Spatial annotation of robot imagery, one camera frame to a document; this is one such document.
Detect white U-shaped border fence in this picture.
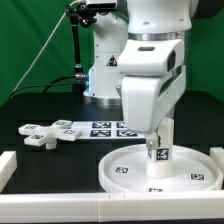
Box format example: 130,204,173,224
0,146,224,224

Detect white marker plate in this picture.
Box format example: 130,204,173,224
72,121,144,140

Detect black cables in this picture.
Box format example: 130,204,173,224
9,74,88,100

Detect white cable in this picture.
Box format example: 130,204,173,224
12,0,84,93

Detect white cross-shaped table base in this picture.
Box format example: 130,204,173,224
18,120,82,150

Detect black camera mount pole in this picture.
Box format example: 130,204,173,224
65,3,96,95

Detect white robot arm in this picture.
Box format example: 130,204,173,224
83,0,202,151

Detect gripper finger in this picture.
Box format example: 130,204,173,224
145,131,160,150

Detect white round table top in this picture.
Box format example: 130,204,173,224
98,144,223,193

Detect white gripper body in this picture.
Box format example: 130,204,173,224
118,39,186,134

